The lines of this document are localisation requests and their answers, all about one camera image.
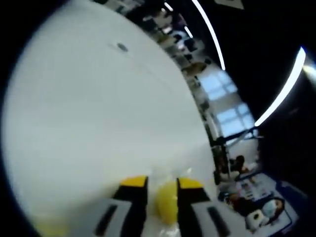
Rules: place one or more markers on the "black stand frame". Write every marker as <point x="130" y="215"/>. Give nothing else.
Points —
<point x="223" y="153"/>

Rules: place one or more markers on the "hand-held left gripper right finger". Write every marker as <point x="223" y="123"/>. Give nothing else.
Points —
<point x="200" y="217"/>

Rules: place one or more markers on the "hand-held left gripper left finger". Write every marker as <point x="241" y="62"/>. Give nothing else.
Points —
<point x="118" y="217"/>

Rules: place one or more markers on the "square ceiling air vent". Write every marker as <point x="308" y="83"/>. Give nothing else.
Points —
<point x="229" y="3"/>

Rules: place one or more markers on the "long ceiling light strip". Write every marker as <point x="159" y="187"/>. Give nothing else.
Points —
<point x="209" y="29"/>
<point x="284" y="96"/>

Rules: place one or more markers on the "small dark object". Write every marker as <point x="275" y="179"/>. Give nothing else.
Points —
<point x="121" y="46"/>

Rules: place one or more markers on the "large yellow silicone block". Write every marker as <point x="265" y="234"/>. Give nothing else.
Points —
<point x="51" y="225"/>

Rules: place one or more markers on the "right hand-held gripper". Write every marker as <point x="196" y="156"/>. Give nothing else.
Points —
<point x="256" y="218"/>

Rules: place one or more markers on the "small yellow silicone block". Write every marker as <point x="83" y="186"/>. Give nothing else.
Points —
<point x="168" y="205"/>

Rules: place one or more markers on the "bright window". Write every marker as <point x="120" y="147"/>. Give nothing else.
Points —
<point x="222" y="93"/>

